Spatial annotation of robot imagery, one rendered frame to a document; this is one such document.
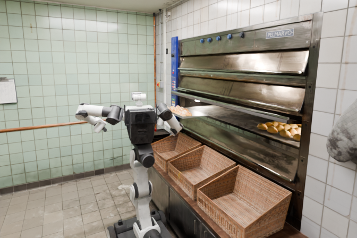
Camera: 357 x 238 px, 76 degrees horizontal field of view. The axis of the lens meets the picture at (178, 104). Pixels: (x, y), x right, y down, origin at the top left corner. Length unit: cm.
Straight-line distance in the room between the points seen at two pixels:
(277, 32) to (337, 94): 64
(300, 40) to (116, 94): 279
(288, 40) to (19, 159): 358
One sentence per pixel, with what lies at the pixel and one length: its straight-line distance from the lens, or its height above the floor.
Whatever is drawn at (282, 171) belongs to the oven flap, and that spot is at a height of 97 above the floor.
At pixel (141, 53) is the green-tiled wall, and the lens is 389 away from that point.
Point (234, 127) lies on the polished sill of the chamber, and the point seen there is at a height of 117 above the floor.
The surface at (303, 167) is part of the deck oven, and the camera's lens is 189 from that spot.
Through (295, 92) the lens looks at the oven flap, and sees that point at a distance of 185.
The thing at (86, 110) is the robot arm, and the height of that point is 139.
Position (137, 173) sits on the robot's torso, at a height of 79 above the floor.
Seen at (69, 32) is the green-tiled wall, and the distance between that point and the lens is 371.
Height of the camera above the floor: 177
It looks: 10 degrees down
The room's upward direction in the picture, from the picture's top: straight up
